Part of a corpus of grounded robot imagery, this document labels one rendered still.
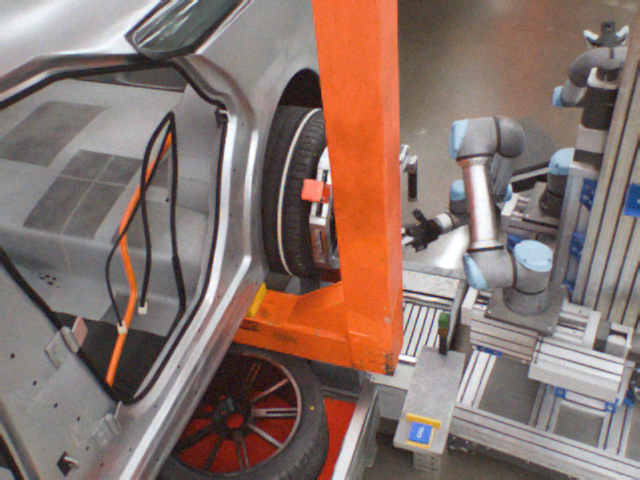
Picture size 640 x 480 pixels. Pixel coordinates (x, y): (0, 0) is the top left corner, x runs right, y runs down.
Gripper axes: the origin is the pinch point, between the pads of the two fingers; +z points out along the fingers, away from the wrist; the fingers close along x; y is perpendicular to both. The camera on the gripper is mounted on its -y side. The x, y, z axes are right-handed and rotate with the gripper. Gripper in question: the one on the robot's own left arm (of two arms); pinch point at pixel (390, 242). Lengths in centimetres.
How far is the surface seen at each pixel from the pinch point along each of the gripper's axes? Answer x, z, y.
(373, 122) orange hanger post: -31, 20, -79
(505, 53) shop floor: 193, -201, 83
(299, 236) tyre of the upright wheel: 10.8, 30.4, -9.6
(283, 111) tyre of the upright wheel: 52, 15, -33
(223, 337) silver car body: -10, 69, 0
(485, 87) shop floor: 166, -166, 83
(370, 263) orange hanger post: -28.6, 22.7, -26.6
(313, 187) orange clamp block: 11.5, 22.4, -28.1
